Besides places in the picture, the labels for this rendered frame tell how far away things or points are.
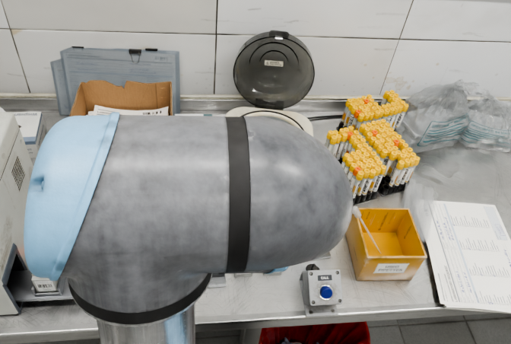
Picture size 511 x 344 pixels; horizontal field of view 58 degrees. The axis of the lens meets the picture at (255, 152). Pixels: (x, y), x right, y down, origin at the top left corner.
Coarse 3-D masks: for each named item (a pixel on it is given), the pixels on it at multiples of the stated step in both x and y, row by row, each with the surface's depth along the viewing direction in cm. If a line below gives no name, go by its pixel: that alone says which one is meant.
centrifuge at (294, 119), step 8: (232, 112) 124; (240, 112) 124; (248, 112) 124; (256, 112) 124; (264, 112) 124; (272, 112) 124; (280, 112) 126; (288, 112) 126; (280, 120) 125; (288, 120) 123; (296, 120) 124; (304, 120) 124; (304, 128) 122; (312, 128) 122
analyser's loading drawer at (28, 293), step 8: (16, 272) 93; (24, 272) 93; (8, 280) 92; (16, 280) 92; (24, 280) 92; (64, 280) 92; (8, 288) 91; (16, 288) 91; (24, 288) 91; (32, 288) 88; (64, 288) 92; (16, 296) 90; (24, 296) 90; (32, 296) 90; (40, 296) 90; (48, 296) 90; (56, 296) 90; (64, 296) 91
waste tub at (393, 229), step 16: (368, 208) 106; (384, 208) 107; (400, 208) 107; (352, 224) 107; (368, 224) 110; (384, 224) 111; (400, 224) 111; (352, 240) 107; (368, 240) 111; (384, 240) 111; (400, 240) 111; (416, 240) 102; (352, 256) 107; (368, 256) 97; (384, 256) 97; (400, 256) 97; (416, 256) 98; (368, 272) 101; (384, 272) 102; (400, 272) 102
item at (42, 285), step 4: (32, 276) 87; (32, 280) 87; (36, 280) 87; (40, 280) 87; (44, 280) 87; (48, 280) 87; (36, 284) 88; (40, 284) 88; (44, 284) 88; (48, 284) 88; (52, 284) 88; (56, 284) 89; (36, 288) 89; (40, 288) 89; (44, 288) 89; (48, 288) 89; (52, 288) 89; (56, 288) 90; (40, 292) 90
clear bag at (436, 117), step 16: (416, 96) 136; (432, 96) 133; (448, 96) 131; (464, 96) 132; (416, 112) 134; (432, 112) 131; (448, 112) 131; (464, 112) 134; (400, 128) 138; (416, 128) 133; (432, 128) 131; (448, 128) 134; (464, 128) 137; (416, 144) 134; (432, 144) 136; (448, 144) 138
